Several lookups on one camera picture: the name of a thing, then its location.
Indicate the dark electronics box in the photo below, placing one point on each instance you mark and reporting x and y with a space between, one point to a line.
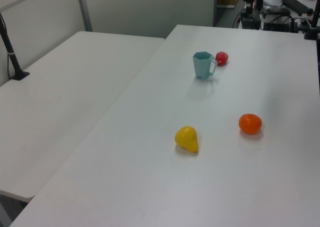
250 20

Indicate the orange toy fruit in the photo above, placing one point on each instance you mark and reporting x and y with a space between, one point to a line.
250 124

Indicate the black computer keyboard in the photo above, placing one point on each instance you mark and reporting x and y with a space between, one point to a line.
295 4

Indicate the black clamped camera pole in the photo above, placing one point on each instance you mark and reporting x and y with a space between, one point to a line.
313 22

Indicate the red toy strawberry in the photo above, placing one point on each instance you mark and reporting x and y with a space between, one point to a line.
222 58

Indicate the white side table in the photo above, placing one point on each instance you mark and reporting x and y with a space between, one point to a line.
62 99

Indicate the yellow toy pear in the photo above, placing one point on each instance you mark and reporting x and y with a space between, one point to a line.
186 138

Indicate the teal hexagonal plastic mug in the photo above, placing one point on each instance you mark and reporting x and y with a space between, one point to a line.
201 67

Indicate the black camera pole with base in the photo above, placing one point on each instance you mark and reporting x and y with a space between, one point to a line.
11 54

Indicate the black equipment case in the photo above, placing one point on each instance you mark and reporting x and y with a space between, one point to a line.
278 25

